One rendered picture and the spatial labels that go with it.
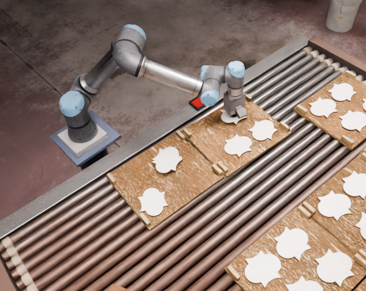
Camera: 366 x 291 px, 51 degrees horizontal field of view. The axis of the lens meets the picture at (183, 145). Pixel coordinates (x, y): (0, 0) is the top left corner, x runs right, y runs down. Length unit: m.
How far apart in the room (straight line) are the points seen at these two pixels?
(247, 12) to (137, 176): 3.04
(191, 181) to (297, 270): 0.56
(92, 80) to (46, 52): 2.39
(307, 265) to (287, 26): 3.11
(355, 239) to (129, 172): 0.98
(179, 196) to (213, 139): 0.35
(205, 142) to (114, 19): 2.91
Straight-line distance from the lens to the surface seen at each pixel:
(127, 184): 1.75
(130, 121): 3.29
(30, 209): 1.84
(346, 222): 1.70
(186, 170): 1.76
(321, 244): 1.63
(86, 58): 4.06
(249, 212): 1.66
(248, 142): 1.85
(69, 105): 1.89
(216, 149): 1.82
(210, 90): 1.64
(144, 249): 1.60
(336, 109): 2.07
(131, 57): 1.62
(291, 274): 1.55
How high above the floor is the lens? 2.36
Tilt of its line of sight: 50 degrees down
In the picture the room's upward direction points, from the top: 5 degrees counter-clockwise
